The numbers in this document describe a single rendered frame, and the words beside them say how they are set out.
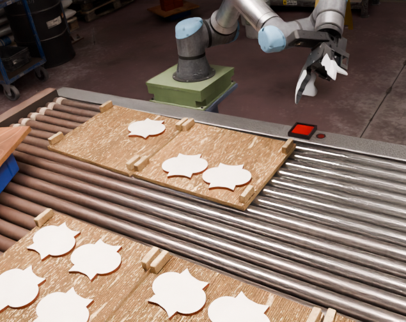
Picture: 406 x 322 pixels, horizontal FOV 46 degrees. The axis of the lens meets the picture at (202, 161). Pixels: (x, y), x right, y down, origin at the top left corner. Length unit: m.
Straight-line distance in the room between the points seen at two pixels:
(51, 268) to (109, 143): 0.60
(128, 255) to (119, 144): 0.57
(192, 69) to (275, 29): 0.71
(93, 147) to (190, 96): 0.48
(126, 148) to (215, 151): 0.32
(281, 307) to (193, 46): 1.23
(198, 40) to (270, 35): 0.67
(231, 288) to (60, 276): 0.43
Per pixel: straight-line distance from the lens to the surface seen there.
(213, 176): 1.43
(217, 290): 1.12
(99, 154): 1.69
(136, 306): 1.13
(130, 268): 1.22
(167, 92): 2.03
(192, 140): 1.64
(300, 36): 1.25
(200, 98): 1.94
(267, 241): 1.24
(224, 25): 1.99
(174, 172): 1.48
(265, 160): 1.49
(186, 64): 2.03
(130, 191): 1.50
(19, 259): 1.37
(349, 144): 1.60
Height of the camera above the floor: 1.78
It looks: 33 degrees down
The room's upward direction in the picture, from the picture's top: 9 degrees counter-clockwise
